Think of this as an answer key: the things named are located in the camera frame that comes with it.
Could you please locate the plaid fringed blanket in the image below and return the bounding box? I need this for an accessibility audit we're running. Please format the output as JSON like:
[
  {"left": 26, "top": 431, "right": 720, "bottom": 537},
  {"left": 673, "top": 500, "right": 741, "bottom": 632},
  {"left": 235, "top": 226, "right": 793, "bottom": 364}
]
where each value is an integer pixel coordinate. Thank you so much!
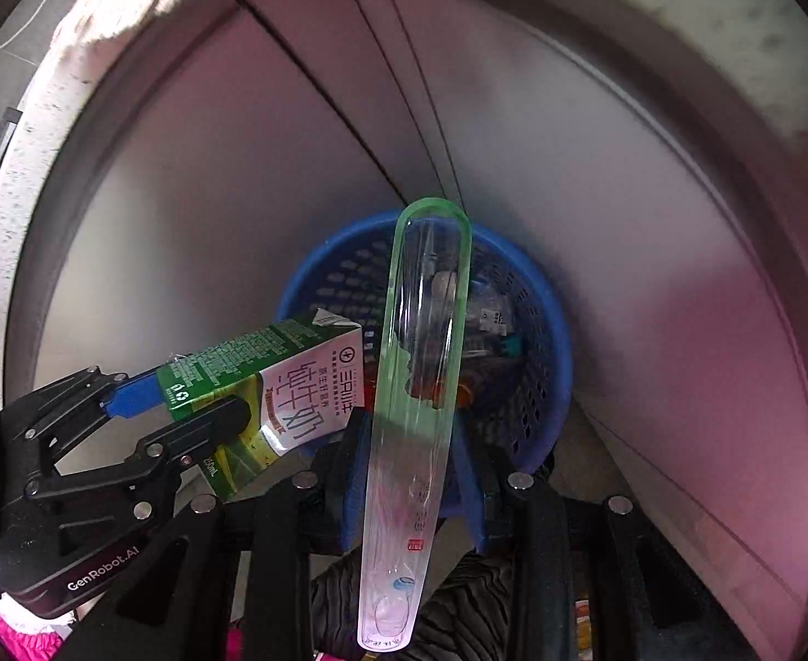
[{"left": 46, "top": 0, "right": 274, "bottom": 68}]

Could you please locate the dark striped cloth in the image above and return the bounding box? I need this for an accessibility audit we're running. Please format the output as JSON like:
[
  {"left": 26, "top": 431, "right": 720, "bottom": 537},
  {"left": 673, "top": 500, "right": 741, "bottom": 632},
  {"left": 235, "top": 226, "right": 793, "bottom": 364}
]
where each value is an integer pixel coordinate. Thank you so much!
[{"left": 307, "top": 551, "right": 535, "bottom": 661}]

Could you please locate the blue plastic basket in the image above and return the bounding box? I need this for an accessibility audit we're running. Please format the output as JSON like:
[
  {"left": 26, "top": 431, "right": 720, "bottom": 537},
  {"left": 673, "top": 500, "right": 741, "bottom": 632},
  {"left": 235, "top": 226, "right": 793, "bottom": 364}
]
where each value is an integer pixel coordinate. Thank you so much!
[{"left": 276, "top": 212, "right": 574, "bottom": 519}]

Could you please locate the person's left forearm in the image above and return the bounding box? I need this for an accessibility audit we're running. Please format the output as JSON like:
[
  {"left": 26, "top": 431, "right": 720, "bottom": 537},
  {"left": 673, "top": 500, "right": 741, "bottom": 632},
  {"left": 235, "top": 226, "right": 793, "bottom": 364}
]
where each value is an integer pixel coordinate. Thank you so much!
[{"left": 0, "top": 595, "right": 78, "bottom": 661}]

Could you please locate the green milk carton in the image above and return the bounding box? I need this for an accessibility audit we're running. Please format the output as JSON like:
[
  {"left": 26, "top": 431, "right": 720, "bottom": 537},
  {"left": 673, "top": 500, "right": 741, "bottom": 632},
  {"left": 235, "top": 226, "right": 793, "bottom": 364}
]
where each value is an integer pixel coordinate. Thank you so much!
[{"left": 156, "top": 308, "right": 372, "bottom": 503}]

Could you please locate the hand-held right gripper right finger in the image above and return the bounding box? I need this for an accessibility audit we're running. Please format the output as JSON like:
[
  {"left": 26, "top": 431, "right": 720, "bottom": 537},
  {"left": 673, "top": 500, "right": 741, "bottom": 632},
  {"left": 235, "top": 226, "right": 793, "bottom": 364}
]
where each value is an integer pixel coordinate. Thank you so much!
[{"left": 452, "top": 423, "right": 745, "bottom": 661}]

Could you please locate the clear plastic tube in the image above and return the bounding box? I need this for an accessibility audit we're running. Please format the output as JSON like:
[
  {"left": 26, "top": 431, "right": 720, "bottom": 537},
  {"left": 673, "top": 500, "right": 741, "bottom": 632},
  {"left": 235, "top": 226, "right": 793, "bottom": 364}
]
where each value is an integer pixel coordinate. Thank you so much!
[{"left": 355, "top": 197, "right": 472, "bottom": 655}]

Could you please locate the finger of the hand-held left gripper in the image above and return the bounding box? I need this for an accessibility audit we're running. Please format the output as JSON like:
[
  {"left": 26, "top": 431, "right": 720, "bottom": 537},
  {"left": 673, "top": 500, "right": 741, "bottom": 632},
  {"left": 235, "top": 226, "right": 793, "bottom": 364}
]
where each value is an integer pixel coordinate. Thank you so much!
[
  {"left": 1, "top": 365, "right": 172, "bottom": 478},
  {"left": 26, "top": 394, "right": 251, "bottom": 522}
]

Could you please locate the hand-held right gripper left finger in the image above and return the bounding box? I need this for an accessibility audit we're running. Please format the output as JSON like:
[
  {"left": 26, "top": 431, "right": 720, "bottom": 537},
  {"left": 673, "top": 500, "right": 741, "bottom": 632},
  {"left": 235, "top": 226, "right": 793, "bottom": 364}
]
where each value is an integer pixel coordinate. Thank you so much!
[{"left": 52, "top": 416, "right": 372, "bottom": 661}]

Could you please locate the white wrapper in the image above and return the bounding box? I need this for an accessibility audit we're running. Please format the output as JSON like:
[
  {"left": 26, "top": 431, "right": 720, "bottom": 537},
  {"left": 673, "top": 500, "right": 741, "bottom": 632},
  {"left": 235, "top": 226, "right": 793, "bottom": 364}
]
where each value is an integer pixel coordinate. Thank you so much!
[{"left": 476, "top": 303, "right": 513, "bottom": 333}]

